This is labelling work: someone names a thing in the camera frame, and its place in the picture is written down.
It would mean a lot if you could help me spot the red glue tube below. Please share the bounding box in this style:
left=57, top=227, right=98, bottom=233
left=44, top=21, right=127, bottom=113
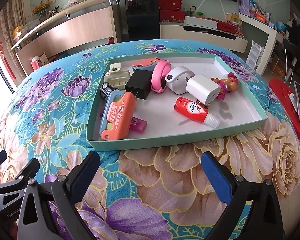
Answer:
left=174, top=96, right=221, bottom=128

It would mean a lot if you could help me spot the black toy car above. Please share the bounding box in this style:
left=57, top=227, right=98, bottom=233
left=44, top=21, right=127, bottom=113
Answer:
left=100, top=82, right=118, bottom=101

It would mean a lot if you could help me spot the white cube charger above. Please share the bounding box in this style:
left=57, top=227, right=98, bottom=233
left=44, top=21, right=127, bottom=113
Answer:
left=186, top=74, right=221, bottom=105

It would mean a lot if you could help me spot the pink puppy toy figure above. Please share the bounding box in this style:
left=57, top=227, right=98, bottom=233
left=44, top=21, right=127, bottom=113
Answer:
left=211, top=72, right=239, bottom=100

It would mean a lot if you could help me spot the cream plastic plug clip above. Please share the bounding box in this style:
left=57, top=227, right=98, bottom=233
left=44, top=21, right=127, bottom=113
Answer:
left=103, top=62, right=130, bottom=90

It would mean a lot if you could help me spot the black power adapter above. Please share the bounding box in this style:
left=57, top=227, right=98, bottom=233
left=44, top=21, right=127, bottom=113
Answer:
left=125, top=69, right=152, bottom=100

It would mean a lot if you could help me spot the white round device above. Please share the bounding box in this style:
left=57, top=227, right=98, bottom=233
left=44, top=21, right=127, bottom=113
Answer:
left=165, top=66, right=195, bottom=95

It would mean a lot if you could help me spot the black gold patterned lighter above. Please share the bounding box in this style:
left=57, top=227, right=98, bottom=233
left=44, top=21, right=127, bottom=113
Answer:
left=196, top=99, right=210, bottom=109

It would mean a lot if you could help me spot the floral blue tablecloth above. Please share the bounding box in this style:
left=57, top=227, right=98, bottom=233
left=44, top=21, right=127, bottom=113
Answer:
left=0, top=40, right=300, bottom=239

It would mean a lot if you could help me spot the teal white shallow tray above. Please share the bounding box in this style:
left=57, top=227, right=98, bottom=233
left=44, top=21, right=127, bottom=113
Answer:
left=86, top=53, right=268, bottom=151

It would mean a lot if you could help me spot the red round stool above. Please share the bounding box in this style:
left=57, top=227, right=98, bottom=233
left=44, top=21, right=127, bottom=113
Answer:
left=269, top=78, right=300, bottom=140

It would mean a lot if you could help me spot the white tv cabinet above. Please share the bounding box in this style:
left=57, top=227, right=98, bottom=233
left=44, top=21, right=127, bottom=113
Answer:
left=160, top=23, right=248, bottom=53

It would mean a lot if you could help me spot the black chair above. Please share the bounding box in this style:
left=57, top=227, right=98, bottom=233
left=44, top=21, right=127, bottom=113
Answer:
left=281, top=17, right=300, bottom=82

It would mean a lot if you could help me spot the white desk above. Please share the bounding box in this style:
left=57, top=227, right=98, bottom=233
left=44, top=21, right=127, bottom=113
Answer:
left=238, top=13, right=288, bottom=76

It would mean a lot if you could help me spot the wooden curved counter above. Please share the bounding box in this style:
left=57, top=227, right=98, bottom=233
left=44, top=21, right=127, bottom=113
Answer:
left=11, top=0, right=123, bottom=75

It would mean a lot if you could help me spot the white flat box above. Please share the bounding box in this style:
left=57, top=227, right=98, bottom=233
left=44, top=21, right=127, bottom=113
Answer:
left=184, top=16, right=218, bottom=29

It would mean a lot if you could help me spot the red gift box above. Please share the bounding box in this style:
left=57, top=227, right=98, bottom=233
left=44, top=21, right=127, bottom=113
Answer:
left=159, top=10, right=185, bottom=23

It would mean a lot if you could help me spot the black water dispenser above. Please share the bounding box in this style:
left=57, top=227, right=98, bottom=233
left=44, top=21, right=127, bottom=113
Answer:
left=126, top=0, right=160, bottom=41

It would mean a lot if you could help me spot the red handbag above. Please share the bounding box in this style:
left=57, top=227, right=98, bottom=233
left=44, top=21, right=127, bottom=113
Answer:
left=158, top=0, right=182, bottom=11

